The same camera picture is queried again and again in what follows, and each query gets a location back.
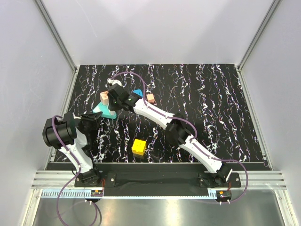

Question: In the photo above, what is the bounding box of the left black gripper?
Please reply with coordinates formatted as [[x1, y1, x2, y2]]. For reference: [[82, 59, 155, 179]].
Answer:
[[79, 112, 102, 136]]

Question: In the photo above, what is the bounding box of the teal socket block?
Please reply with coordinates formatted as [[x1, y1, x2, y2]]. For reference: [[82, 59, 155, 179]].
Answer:
[[92, 102, 117, 120]]

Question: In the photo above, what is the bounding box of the beige wooden plug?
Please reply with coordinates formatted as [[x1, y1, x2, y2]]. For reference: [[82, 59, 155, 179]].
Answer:
[[100, 91, 109, 105]]

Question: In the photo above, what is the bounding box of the blue plug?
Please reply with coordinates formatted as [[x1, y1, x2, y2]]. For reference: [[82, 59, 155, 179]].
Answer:
[[133, 89, 143, 98]]

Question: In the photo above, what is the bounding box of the pink plug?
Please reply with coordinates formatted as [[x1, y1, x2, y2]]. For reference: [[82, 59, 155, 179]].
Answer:
[[146, 93, 156, 104]]

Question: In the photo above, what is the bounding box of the yellow cube socket adapter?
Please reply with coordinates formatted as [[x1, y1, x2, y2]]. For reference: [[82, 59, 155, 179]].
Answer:
[[132, 139, 147, 156]]

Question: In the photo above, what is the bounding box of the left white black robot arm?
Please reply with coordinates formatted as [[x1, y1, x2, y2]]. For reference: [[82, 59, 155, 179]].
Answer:
[[42, 112, 103, 186]]

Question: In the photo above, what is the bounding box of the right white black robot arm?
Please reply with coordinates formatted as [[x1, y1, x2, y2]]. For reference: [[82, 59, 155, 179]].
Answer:
[[108, 84, 232, 187]]

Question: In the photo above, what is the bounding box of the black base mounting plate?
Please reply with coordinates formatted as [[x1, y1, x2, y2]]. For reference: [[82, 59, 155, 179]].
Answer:
[[75, 163, 242, 199]]

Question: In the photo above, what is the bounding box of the aluminium rail front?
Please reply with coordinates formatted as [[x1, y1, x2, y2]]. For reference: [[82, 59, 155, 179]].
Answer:
[[31, 171, 286, 200]]

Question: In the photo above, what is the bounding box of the left aluminium frame post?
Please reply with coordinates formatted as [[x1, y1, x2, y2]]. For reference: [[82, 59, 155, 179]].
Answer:
[[33, 0, 77, 73]]

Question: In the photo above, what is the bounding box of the aluminium frame post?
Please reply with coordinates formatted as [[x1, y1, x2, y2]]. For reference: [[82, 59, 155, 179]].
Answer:
[[237, 0, 282, 71], [33, 0, 77, 73]]

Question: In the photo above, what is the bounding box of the right aluminium frame post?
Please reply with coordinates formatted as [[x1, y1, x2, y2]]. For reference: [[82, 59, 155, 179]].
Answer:
[[237, 0, 282, 71]]

